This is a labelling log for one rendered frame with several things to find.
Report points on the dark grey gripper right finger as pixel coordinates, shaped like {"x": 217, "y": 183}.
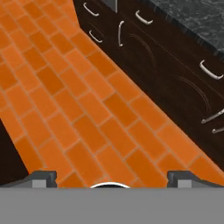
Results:
{"x": 179, "y": 177}

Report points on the dark wood cupboard door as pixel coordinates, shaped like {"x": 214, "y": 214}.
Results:
{"x": 210, "y": 140}
{"x": 151, "y": 70}

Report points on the dark wood cabinet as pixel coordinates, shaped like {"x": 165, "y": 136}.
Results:
{"x": 11, "y": 163}

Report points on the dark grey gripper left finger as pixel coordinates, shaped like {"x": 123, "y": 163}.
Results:
{"x": 43, "y": 177}

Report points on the dark wood drawer front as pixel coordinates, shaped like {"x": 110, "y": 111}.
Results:
{"x": 100, "y": 13}
{"x": 214, "y": 84}
{"x": 102, "y": 48}
{"x": 163, "y": 24}

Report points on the white and black round thing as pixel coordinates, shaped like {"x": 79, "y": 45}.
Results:
{"x": 109, "y": 184}

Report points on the grey appliance panel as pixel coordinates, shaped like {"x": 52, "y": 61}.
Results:
{"x": 110, "y": 4}

